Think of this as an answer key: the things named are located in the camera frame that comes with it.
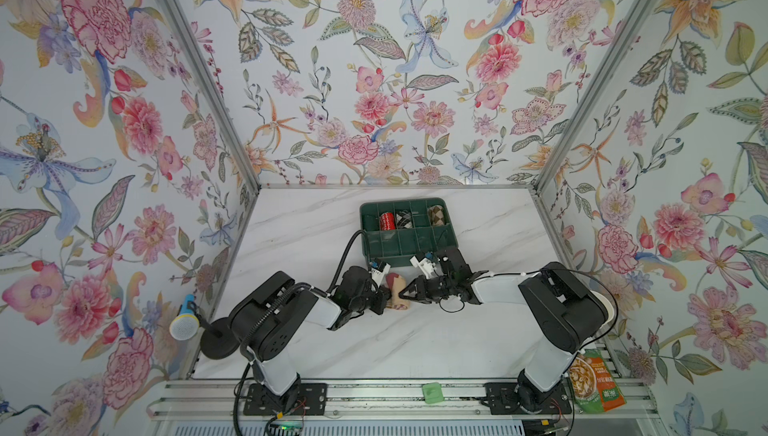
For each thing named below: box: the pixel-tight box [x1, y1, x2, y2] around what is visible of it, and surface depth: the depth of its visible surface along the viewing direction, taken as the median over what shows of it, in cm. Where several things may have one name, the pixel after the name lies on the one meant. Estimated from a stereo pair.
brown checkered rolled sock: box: [428, 205, 446, 226], surface depth 106 cm
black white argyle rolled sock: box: [396, 210, 413, 229], surface depth 106 cm
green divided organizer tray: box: [360, 198, 459, 267], surface depth 106 cm
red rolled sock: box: [380, 212, 396, 231], surface depth 106 cm
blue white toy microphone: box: [169, 294, 200, 341], surface depth 63 cm
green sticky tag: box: [422, 382, 444, 404], surface depth 76 cm
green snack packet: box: [568, 348, 627, 413], surface depth 76 cm
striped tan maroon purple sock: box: [386, 272, 410, 311], surface depth 90 cm
